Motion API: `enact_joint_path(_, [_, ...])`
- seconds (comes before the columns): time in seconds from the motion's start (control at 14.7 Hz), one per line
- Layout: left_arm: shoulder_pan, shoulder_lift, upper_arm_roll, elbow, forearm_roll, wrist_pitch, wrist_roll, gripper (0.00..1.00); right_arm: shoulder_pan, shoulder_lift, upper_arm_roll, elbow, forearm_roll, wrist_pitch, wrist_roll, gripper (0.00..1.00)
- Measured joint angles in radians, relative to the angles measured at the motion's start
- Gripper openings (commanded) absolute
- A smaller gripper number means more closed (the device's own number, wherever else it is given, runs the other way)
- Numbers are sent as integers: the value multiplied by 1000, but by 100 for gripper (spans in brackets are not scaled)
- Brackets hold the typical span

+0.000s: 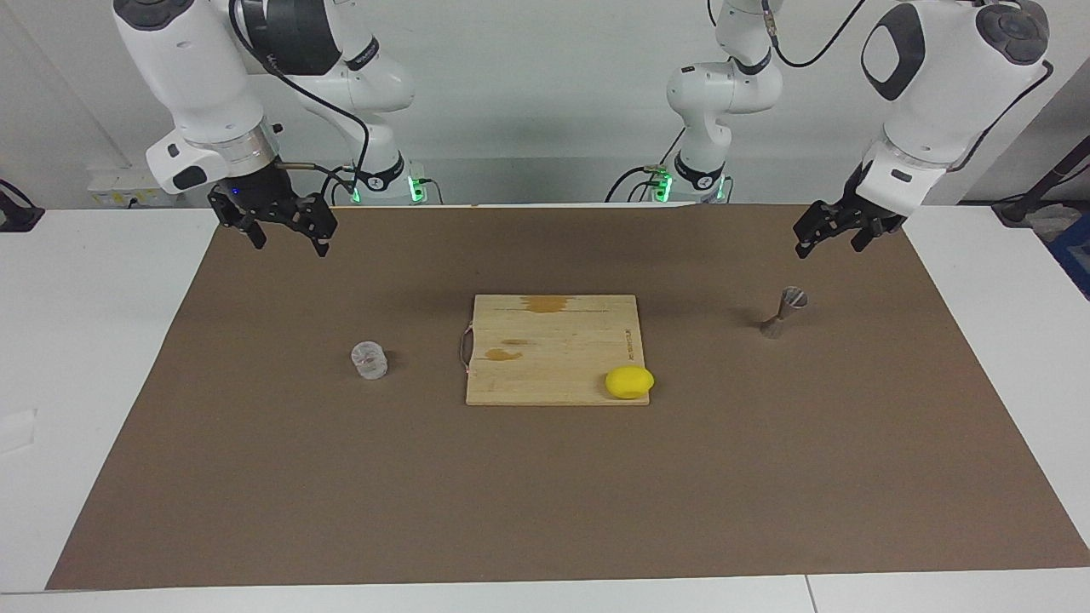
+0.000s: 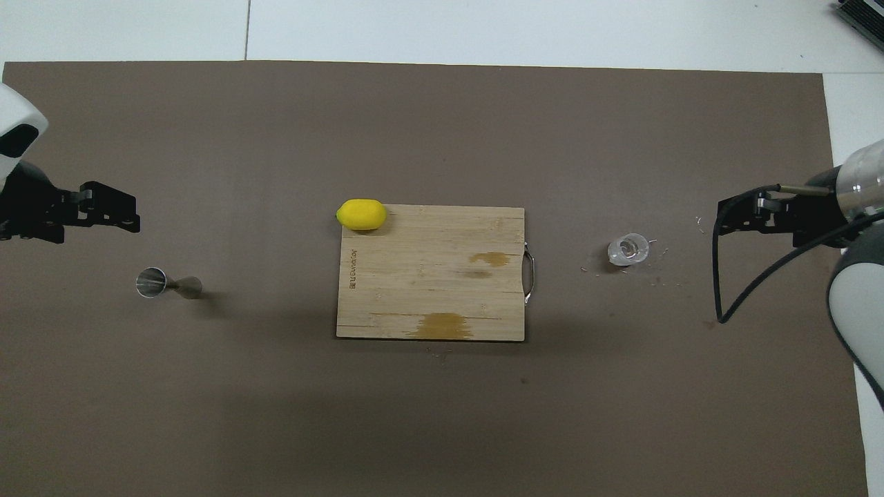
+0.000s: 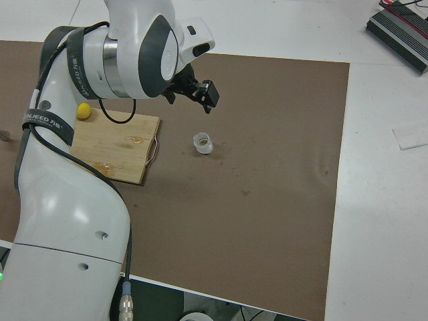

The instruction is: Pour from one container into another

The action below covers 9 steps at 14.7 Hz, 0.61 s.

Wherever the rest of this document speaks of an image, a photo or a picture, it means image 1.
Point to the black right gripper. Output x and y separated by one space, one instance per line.
260 194

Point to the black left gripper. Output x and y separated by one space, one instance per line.
870 206

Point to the steel double jigger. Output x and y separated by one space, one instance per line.
779 323

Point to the clear glass cup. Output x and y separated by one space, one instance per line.
370 361

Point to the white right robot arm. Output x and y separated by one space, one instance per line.
196 77

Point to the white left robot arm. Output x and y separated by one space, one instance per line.
937 85

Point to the black stand leg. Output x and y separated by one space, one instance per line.
1035 194

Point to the yellow lemon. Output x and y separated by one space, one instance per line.
629 382

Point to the wooden cutting board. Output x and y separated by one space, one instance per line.
553 340

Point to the white paper piece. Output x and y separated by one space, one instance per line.
17 430

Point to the brown table mat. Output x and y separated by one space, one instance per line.
545 494

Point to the white wall power strip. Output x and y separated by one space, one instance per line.
128 183

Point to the black clamp mount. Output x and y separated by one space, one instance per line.
17 214

